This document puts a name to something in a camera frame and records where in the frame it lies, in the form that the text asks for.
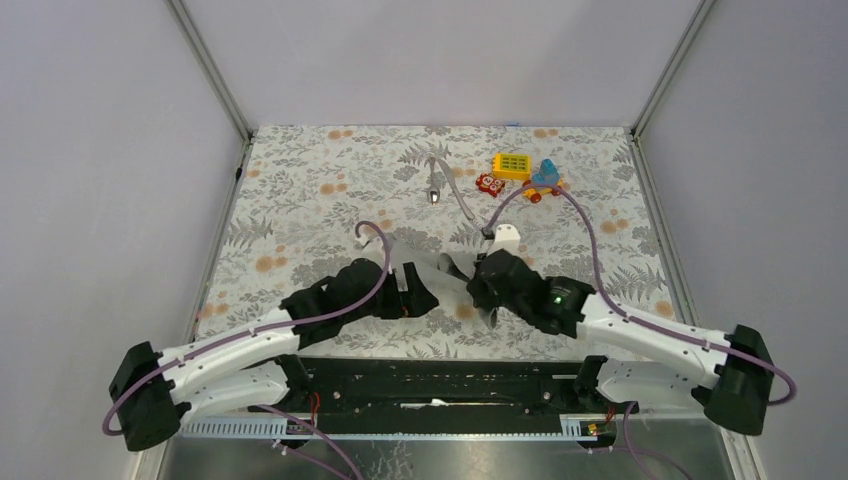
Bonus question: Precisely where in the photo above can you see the yellow toy brick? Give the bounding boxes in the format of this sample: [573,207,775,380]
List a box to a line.
[492,152,533,181]

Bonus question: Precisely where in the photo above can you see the left aluminium frame post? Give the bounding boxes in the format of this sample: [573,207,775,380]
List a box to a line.
[164,0,254,142]

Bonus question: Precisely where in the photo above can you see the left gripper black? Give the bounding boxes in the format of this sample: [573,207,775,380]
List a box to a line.
[343,261,438,324]

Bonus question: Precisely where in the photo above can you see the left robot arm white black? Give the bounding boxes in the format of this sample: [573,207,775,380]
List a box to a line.
[102,258,446,452]

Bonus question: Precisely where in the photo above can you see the white slotted cable duct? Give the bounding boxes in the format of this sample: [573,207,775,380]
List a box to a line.
[177,416,599,443]

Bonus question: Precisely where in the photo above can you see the red toy block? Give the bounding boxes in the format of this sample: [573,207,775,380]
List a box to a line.
[475,173,506,198]

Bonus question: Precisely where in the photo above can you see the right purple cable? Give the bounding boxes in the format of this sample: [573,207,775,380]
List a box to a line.
[483,183,798,480]

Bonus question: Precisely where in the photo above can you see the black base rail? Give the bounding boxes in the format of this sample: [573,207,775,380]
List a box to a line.
[182,354,710,439]

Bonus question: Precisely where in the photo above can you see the metal spoon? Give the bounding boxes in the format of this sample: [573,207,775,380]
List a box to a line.
[427,156,441,205]

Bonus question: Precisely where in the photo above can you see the floral tablecloth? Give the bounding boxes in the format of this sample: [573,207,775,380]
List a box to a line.
[195,125,677,338]

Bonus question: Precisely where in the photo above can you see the aluminium frame post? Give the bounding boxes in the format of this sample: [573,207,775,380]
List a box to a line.
[630,0,718,143]
[164,0,254,142]

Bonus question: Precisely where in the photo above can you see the grey cloth napkin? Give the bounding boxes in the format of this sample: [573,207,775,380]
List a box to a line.
[387,236,499,330]

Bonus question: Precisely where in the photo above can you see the blue yellow toy car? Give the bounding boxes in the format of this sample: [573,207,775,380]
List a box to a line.
[522,158,564,203]

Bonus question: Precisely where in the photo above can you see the right aluminium frame post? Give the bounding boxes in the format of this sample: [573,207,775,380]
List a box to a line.
[630,0,718,143]

